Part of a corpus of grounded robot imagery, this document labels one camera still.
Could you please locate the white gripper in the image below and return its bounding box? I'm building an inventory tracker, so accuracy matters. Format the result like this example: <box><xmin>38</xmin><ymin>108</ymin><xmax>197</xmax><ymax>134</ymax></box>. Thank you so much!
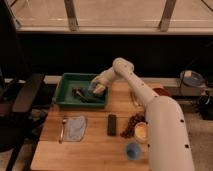
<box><xmin>83</xmin><ymin>76</ymin><xmax>106</xmax><ymax>98</ymax></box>

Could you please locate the dark sponge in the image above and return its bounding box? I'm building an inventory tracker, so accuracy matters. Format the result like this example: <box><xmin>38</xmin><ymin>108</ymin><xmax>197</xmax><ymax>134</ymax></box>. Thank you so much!
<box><xmin>72</xmin><ymin>88</ymin><xmax>89</xmax><ymax>102</ymax></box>

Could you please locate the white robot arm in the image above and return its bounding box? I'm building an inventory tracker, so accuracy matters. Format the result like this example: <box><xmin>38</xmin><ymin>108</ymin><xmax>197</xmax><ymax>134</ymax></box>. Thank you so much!
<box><xmin>89</xmin><ymin>57</ymin><xmax>195</xmax><ymax>171</ymax></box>

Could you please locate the green plastic tray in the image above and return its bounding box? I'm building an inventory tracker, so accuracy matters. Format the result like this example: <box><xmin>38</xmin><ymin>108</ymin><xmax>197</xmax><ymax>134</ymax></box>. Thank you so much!
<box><xmin>55</xmin><ymin>73</ymin><xmax>108</xmax><ymax>108</ymax></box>

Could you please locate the black rectangular remote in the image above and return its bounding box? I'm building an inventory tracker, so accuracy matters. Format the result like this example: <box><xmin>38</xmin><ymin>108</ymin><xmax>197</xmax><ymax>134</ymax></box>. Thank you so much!
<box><xmin>107</xmin><ymin>114</ymin><xmax>117</xmax><ymax>136</ymax></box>

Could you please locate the light blue cloth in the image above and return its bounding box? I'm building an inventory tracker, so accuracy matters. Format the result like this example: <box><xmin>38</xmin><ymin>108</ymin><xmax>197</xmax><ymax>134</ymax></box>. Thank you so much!
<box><xmin>65</xmin><ymin>116</ymin><xmax>87</xmax><ymax>142</ymax></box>

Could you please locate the dark red grape bunch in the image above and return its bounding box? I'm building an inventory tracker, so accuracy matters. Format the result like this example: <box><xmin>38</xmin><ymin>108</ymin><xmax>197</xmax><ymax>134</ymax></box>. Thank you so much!
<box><xmin>120</xmin><ymin>114</ymin><xmax>145</xmax><ymax>138</ymax></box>

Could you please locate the red bowl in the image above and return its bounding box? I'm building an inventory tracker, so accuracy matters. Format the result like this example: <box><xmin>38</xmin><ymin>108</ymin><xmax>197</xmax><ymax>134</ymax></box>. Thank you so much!
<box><xmin>153</xmin><ymin>88</ymin><xmax>171</xmax><ymax>97</ymax></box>

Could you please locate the small blue cup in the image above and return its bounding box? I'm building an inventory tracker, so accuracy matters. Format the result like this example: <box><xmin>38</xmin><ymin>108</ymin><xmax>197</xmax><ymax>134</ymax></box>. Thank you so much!
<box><xmin>125</xmin><ymin>142</ymin><xmax>141</xmax><ymax>160</ymax></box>

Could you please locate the black chair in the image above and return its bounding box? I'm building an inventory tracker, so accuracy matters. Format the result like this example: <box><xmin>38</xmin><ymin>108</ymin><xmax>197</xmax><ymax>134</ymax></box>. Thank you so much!
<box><xmin>0</xmin><ymin>73</ymin><xmax>46</xmax><ymax>171</ymax></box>

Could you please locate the round blue grey device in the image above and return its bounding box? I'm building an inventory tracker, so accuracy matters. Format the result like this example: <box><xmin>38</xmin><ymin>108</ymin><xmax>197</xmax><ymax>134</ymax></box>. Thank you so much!
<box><xmin>180</xmin><ymin>70</ymin><xmax>205</xmax><ymax>87</ymax></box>

